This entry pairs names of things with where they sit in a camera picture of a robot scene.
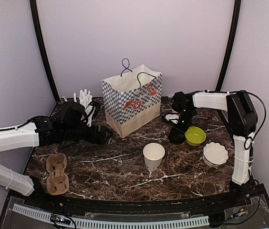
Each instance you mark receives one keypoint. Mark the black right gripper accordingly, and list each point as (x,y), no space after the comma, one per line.
(181,129)

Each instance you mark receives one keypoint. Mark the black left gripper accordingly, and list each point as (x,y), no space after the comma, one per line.
(101,140)

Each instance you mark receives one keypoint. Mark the checkered blue paper bag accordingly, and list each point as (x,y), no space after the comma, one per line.
(132,98)

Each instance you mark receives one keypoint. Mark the brown cardboard cup carrier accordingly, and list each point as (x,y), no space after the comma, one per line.
(57,181)

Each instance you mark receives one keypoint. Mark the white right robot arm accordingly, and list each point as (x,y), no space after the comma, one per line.
(242,121)

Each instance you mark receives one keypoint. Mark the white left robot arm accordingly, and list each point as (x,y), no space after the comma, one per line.
(43,131)

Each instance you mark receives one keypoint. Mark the lime green bowl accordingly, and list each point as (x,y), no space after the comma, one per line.
(195,136)

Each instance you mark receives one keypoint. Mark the white scalloped ceramic bowl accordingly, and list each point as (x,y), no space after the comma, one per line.
(214,154)

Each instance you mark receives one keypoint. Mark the bundle of white straws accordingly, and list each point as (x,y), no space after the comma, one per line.
(85,98)

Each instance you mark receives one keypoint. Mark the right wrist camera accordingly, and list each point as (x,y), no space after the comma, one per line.
(180,101)

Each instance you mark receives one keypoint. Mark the grey slotted cable duct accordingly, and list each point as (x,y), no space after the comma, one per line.
(110,221)

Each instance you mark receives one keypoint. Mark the black front table rail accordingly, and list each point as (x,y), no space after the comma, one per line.
(78,206)

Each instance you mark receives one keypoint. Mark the black right frame post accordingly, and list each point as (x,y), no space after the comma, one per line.
(230,44)

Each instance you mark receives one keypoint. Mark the black frame post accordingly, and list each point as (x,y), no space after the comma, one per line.
(230,44)
(42,49)

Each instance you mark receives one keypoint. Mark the black left frame post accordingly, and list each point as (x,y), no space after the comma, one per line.
(42,49)

